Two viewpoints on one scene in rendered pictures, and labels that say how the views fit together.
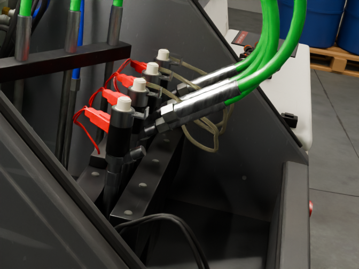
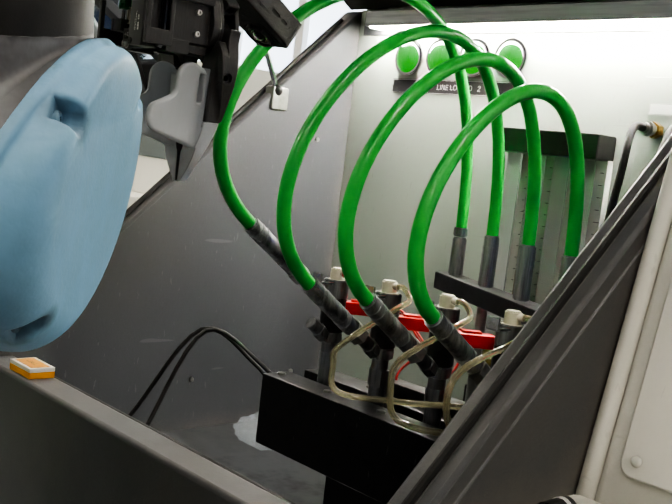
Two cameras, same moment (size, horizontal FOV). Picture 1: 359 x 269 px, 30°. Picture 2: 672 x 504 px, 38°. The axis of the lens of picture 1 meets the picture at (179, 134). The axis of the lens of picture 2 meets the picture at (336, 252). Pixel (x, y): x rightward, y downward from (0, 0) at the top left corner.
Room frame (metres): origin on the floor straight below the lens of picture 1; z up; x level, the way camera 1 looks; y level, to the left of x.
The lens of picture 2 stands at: (1.42, -0.73, 1.23)
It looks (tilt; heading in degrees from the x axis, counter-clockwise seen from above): 6 degrees down; 131
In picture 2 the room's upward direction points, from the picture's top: 7 degrees clockwise
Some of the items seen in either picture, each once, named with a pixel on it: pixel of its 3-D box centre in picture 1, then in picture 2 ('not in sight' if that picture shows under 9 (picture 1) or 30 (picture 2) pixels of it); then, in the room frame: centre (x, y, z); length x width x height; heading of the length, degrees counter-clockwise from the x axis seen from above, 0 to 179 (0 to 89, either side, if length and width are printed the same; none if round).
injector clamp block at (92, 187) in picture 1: (126, 202); (393, 479); (0.86, 0.06, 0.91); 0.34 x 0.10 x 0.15; 174
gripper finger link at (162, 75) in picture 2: not in sight; (155, 119); (0.81, -0.25, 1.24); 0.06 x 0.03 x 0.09; 84
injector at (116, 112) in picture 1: (120, 188); (318, 372); (0.74, 0.06, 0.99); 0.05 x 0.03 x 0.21; 84
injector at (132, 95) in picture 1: (135, 163); (369, 391); (0.82, 0.05, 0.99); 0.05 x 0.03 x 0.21; 84
